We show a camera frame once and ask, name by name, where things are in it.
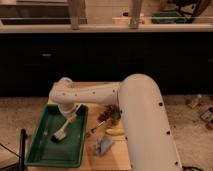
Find green bin on counter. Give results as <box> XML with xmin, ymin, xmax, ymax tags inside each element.
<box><xmin>151</xmin><ymin>11</ymin><xmax>187</xmax><ymax>24</ymax></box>

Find items on floor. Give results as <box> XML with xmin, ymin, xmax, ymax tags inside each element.
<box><xmin>185</xmin><ymin>94</ymin><xmax>213</xmax><ymax>130</ymax></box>

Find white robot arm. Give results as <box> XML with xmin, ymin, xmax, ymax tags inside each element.
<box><xmin>49</xmin><ymin>74</ymin><xmax>182</xmax><ymax>171</ymax></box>

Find black post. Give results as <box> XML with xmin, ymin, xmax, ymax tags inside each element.
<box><xmin>19</xmin><ymin>129</ymin><xmax>27</xmax><ymax>171</ymax></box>

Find white handled brush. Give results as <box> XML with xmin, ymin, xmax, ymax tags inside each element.
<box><xmin>51</xmin><ymin>105</ymin><xmax>81</xmax><ymax>143</ymax></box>

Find wooden cutting board table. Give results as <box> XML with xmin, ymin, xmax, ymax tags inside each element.
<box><xmin>28</xmin><ymin>81</ymin><xmax>184</xmax><ymax>171</ymax></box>

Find bunch of dark grapes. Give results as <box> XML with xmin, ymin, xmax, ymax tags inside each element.
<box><xmin>98</xmin><ymin>105</ymin><xmax>121</xmax><ymax>126</ymax></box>

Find yellow banana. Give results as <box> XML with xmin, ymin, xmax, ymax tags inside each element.
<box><xmin>105</xmin><ymin>129</ymin><xmax>124</xmax><ymax>136</ymax></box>

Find blue grey cloth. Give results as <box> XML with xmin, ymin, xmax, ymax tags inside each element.
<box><xmin>95</xmin><ymin>135</ymin><xmax>114</xmax><ymax>156</ymax></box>

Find metal fork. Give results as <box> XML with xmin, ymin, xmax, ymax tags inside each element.
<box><xmin>85</xmin><ymin>121</ymin><xmax>106</xmax><ymax>137</ymax></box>

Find dark cabinet counter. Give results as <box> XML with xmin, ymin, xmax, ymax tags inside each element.
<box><xmin>0</xmin><ymin>26</ymin><xmax>213</xmax><ymax>97</ymax></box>

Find green plastic tray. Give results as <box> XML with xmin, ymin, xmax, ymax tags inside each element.
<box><xmin>25</xmin><ymin>105</ymin><xmax>88</xmax><ymax>168</ymax></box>

